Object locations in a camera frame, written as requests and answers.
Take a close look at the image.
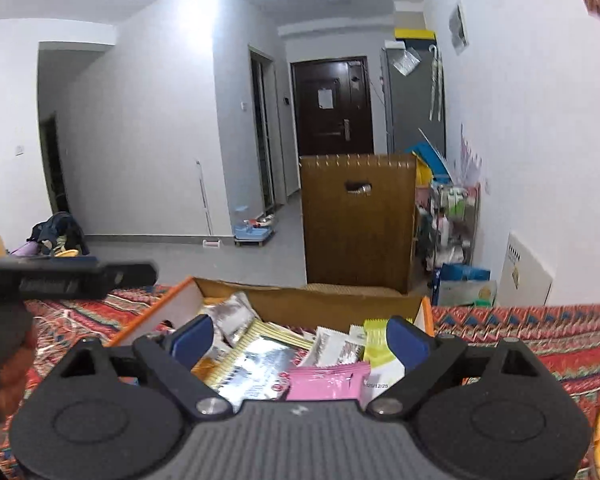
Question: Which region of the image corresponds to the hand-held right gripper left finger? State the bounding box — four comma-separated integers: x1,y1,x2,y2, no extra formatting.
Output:
55,314,233,422

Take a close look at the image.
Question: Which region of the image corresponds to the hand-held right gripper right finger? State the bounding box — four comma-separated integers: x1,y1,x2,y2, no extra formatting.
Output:
366,315,548,422

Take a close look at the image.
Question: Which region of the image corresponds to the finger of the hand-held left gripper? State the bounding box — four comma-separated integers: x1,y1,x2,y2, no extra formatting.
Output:
97,261,159,292

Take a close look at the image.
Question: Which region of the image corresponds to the pile of snack packets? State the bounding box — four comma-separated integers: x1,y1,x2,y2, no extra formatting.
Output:
170,292,422,403

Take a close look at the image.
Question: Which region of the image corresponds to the orange cardboard box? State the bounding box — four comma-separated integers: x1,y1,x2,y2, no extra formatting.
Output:
107,276,436,392

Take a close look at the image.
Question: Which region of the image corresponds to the person's left hand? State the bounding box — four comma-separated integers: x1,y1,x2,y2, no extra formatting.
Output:
0,327,37,411

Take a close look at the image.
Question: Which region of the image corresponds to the purple rolled mat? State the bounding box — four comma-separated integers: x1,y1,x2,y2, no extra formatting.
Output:
10,242,49,257

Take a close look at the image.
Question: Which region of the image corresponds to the dark backpack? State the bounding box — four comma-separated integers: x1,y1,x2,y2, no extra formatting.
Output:
27,211,89,257

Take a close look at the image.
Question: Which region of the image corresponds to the blue carton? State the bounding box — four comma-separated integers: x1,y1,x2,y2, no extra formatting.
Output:
436,262,497,307

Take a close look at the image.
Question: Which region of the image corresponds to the red patterned tablecloth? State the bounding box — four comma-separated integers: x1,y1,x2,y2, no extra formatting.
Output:
0,285,600,480

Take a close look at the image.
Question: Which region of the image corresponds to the white mop stick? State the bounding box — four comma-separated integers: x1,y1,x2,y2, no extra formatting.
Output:
195,159,214,238

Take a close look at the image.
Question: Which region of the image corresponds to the blue pet feeder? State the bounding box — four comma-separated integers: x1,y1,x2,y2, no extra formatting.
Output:
232,215,277,247

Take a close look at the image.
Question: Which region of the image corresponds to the cluttered storage rack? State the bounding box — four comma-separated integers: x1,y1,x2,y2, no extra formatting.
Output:
414,142,482,272

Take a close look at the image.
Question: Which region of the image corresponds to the white board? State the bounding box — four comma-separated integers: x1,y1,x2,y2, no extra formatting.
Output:
496,231,554,307

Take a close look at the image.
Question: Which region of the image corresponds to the grey inner door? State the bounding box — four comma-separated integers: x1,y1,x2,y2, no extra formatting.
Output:
248,46,286,211

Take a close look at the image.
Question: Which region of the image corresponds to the grey refrigerator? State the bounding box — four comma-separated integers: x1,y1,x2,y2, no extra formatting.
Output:
381,44,447,154

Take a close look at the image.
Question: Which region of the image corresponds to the dark brown entrance door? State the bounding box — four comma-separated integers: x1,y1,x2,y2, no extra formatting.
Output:
290,56,374,157

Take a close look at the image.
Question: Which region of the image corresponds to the white folded umbrella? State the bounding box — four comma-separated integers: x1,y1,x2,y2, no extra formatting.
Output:
429,46,443,121

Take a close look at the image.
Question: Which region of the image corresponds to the yellow box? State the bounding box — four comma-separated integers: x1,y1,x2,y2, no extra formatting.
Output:
395,27,437,41

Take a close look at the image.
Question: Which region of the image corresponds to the wall picture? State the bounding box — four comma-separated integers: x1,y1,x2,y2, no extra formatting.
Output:
449,1,469,56

